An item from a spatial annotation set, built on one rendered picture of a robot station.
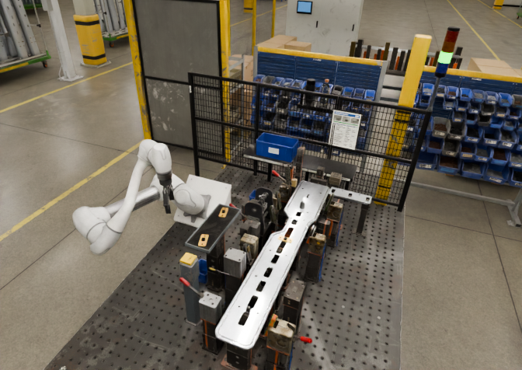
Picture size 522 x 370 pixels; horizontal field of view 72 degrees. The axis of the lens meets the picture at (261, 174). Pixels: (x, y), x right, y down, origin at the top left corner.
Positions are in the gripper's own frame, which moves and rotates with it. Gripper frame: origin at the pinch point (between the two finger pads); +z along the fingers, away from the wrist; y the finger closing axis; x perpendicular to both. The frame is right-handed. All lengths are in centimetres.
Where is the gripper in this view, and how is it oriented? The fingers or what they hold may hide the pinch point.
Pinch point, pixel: (170, 204)
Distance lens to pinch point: 229.1
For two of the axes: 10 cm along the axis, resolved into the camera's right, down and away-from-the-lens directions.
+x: -10.0, 0.4, -0.4
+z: 0.1, 8.4, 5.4
